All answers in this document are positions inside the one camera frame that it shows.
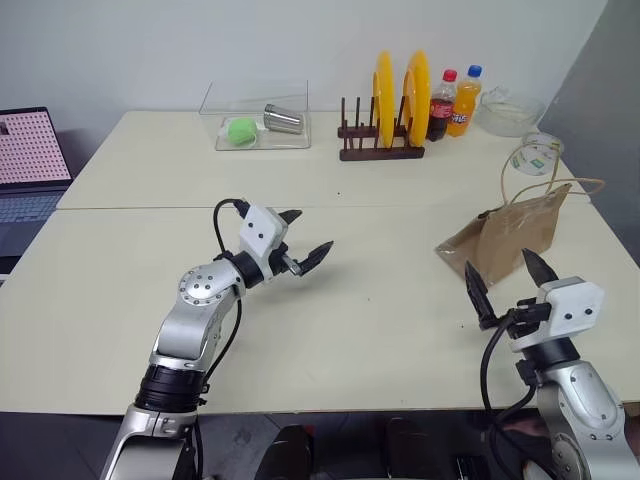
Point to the clear plastic box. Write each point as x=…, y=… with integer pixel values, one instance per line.
x=260, y=142

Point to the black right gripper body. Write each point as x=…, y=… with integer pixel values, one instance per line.
x=530, y=312

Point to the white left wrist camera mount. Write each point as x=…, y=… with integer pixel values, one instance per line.
x=260, y=225

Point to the grey laptop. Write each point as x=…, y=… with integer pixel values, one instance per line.
x=30, y=150

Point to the dark wooden dish rack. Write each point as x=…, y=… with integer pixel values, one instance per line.
x=380, y=152

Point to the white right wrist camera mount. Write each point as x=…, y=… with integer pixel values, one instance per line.
x=575, y=300

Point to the dark rounded shape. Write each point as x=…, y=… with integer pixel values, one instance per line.
x=290, y=455

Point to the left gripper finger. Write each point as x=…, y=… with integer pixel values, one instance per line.
x=290, y=217
x=312, y=259

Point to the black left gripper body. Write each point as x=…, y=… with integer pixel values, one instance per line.
x=280, y=260

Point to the stainless steel cup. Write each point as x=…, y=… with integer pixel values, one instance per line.
x=285, y=120

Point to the brown paper bag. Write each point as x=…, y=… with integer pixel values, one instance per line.
x=515, y=235

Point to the clear glass bowl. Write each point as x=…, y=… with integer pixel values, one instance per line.
x=510, y=117

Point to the cola bottle red cap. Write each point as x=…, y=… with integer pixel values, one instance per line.
x=439, y=112

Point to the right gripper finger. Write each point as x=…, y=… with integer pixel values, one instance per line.
x=479, y=295
x=539, y=270

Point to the yellow plate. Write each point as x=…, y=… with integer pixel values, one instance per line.
x=417, y=100
x=384, y=100

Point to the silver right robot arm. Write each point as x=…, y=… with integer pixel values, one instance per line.
x=575, y=400

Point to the clear tape roll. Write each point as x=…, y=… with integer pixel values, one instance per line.
x=537, y=162

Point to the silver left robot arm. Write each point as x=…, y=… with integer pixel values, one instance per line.
x=190, y=325

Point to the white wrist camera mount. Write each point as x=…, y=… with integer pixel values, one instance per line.
x=575, y=300
x=260, y=225

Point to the green ball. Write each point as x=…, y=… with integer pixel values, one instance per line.
x=241, y=131

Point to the orange soda bottle blue cap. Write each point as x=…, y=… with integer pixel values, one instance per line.
x=462, y=115

